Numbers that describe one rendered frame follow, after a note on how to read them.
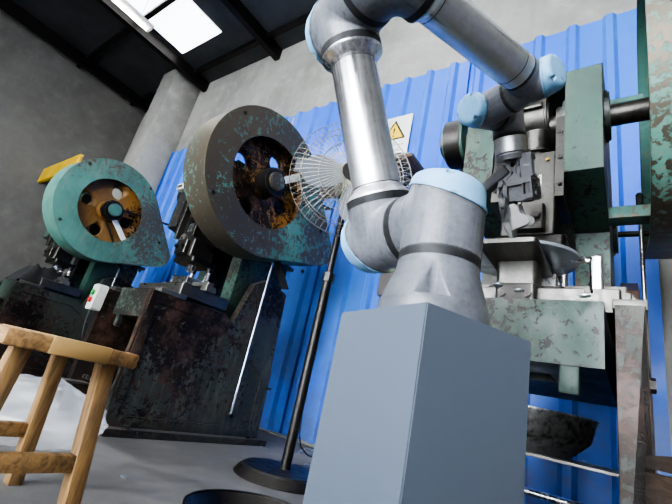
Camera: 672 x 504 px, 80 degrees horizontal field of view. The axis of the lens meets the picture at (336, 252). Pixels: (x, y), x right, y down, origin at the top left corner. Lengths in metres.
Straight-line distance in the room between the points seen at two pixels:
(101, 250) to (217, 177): 1.77
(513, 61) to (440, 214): 0.43
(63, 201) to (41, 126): 4.03
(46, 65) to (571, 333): 7.54
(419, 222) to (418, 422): 0.27
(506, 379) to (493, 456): 0.09
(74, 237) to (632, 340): 3.32
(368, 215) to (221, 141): 1.47
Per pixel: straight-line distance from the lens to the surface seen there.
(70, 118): 7.65
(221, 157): 2.05
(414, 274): 0.53
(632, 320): 0.98
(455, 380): 0.47
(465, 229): 0.57
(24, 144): 7.33
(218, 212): 1.99
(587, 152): 1.36
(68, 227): 3.51
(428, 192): 0.59
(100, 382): 0.97
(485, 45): 0.87
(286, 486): 1.61
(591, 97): 1.48
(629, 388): 0.95
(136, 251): 3.73
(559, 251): 1.15
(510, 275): 1.16
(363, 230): 0.68
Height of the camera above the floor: 0.33
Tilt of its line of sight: 20 degrees up
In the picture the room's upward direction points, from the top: 13 degrees clockwise
